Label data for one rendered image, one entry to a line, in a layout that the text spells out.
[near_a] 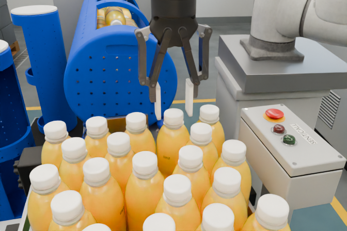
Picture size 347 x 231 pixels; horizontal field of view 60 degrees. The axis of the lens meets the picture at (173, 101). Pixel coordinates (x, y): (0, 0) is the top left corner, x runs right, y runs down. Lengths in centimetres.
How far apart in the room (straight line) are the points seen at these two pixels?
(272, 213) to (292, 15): 71
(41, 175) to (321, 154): 45
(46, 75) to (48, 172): 173
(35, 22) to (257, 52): 144
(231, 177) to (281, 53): 68
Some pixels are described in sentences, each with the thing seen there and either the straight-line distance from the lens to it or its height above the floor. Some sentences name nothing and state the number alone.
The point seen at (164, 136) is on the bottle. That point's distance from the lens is 60.
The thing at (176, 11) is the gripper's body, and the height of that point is 132.
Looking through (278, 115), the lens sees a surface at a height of 111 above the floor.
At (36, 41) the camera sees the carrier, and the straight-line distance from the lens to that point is 212.
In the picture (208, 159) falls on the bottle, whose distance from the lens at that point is 56.
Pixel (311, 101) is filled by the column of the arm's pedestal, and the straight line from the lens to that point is 112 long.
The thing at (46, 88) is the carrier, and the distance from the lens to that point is 223.
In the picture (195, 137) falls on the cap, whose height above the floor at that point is 111.
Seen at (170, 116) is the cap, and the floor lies 112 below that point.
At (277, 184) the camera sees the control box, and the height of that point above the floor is 104.
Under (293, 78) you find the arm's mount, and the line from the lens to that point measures 100.
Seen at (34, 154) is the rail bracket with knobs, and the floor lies 100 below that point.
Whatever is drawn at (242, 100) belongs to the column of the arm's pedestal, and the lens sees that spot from 102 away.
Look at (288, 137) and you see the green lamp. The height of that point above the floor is 111.
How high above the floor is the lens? 141
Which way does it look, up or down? 28 degrees down
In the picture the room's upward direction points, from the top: straight up
